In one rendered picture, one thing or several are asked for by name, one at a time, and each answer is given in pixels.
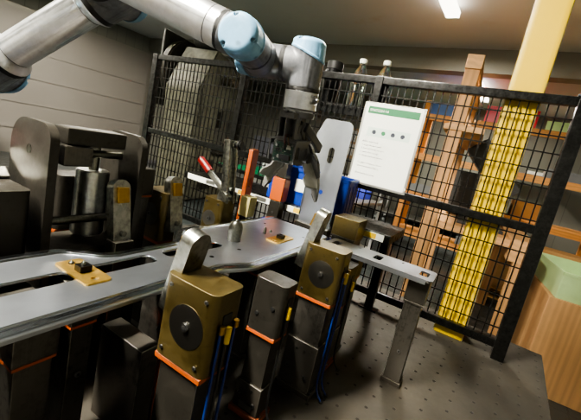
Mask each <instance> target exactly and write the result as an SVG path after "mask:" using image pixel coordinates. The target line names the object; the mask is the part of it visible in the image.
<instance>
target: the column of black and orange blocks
mask: <svg viewBox="0 0 581 420"><path fill-rule="evenodd" d="M292 167H293V165H289V164H285V165H284V167H283V168H281V169H279V170H278V172H277V174H276V175H275V176H274V177H273V181H272V185H271V193H270V197H269V199H270V202H269V206H268V211H267V215H266V216H274V217H277V218H278V219H280V220H281V219H282V214H283V211H284V203H285V202H286V200H287V195H288V192H289V187H290V183H291V180H290V178H291V171H292Z"/></svg>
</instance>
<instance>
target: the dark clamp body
mask: <svg viewBox="0 0 581 420"><path fill-rule="evenodd" d="M29 197H30V189H28V188H26V187H24V186H22V185H20V184H18V183H16V182H14V181H12V180H10V179H0V257H3V256H9V255H15V254H21V253H25V245H26V235H27V224H28V215H29Z"/></svg>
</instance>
